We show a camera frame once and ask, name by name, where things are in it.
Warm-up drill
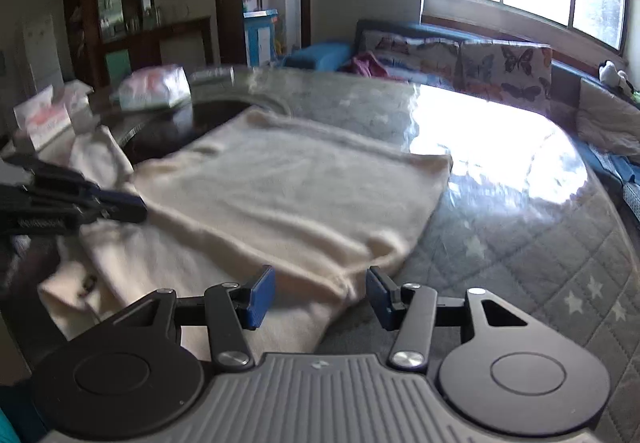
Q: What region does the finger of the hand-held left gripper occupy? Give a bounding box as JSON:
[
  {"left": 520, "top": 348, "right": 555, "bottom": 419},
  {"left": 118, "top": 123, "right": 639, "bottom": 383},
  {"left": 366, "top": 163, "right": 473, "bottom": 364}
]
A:
[
  {"left": 10, "top": 153, "right": 126, "bottom": 204},
  {"left": 75, "top": 192, "right": 149, "bottom": 225}
]

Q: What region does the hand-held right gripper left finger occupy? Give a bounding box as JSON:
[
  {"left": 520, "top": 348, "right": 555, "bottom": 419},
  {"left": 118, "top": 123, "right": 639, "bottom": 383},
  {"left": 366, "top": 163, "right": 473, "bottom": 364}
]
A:
[{"left": 100, "top": 265, "right": 277, "bottom": 370}]

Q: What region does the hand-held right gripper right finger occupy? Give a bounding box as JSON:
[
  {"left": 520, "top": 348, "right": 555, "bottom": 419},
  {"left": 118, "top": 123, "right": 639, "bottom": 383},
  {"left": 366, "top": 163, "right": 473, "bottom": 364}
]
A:
[{"left": 366, "top": 265, "right": 533, "bottom": 370}]

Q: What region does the cream sweater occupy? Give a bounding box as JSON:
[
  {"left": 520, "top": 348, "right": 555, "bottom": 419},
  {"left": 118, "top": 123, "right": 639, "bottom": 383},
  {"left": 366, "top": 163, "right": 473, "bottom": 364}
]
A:
[{"left": 35, "top": 107, "right": 454, "bottom": 355}]

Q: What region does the white tissue box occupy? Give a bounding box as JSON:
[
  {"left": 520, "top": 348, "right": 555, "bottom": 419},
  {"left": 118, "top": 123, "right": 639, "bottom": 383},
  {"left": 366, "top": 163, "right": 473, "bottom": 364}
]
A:
[{"left": 12, "top": 79, "right": 96, "bottom": 150}]

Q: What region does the round black induction cooker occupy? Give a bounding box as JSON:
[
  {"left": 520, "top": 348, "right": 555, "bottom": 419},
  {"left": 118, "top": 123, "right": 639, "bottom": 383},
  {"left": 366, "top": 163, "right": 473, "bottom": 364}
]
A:
[{"left": 92, "top": 93, "right": 293, "bottom": 166}]

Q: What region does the soft tissue pack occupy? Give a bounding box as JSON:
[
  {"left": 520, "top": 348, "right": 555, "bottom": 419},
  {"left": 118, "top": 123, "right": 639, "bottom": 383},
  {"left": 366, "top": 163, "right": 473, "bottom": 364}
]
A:
[{"left": 112, "top": 64, "right": 193, "bottom": 111}]

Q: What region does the grey quilted star table cover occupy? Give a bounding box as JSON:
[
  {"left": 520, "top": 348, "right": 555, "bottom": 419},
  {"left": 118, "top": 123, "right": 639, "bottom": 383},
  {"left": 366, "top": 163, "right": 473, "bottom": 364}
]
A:
[{"left": 0, "top": 66, "right": 640, "bottom": 443}]

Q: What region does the dark wooden cabinet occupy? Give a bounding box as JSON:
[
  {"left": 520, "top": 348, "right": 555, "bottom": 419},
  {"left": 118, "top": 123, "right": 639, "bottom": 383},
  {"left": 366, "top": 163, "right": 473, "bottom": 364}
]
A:
[{"left": 62, "top": 0, "right": 216, "bottom": 86}]

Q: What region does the blue and white box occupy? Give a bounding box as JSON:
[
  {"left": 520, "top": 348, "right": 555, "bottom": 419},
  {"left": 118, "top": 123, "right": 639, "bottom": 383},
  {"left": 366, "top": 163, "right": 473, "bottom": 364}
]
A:
[{"left": 243, "top": 8, "right": 278, "bottom": 66}]

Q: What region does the pink cloth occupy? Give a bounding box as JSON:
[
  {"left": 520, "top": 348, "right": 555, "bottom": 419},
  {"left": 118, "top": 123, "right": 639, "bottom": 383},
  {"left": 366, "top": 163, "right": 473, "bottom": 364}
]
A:
[{"left": 350, "top": 50, "right": 396, "bottom": 79}]

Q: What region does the long butterfly print cushion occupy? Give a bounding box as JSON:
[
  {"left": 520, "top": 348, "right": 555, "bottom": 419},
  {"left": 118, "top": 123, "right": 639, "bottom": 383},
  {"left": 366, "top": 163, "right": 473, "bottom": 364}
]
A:
[{"left": 362, "top": 29, "right": 461, "bottom": 84}]

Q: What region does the blue sofa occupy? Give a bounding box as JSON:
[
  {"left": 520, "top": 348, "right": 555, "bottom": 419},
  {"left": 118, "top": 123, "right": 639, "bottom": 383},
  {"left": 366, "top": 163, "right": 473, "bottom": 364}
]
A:
[{"left": 282, "top": 18, "right": 640, "bottom": 224}]

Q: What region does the large butterfly print cushion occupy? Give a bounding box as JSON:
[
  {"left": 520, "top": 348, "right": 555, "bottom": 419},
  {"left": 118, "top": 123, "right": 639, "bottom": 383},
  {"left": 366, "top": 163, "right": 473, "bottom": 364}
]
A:
[{"left": 459, "top": 40, "right": 553, "bottom": 119}]

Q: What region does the blue patterned sofa cover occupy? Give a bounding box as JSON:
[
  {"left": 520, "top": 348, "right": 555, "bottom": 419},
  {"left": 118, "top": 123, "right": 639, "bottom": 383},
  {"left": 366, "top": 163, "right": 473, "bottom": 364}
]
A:
[{"left": 615, "top": 158, "right": 640, "bottom": 224}]

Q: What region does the grey cushion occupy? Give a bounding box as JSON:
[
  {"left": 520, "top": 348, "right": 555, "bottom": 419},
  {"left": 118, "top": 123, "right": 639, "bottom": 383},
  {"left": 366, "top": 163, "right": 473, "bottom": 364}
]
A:
[{"left": 575, "top": 76, "right": 640, "bottom": 156}]

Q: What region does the black and white plush toy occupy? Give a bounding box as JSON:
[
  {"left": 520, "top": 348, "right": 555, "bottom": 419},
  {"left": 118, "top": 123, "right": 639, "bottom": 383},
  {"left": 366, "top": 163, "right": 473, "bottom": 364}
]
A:
[{"left": 597, "top": 59, "right": 636, "bottom": 94}]

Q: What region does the white wall calendar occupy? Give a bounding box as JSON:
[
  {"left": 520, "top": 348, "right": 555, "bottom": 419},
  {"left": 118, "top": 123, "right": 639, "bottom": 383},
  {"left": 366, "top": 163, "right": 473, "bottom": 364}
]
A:
[{"left": 21, "top": 14, "right": 65, "bottom": 86}]

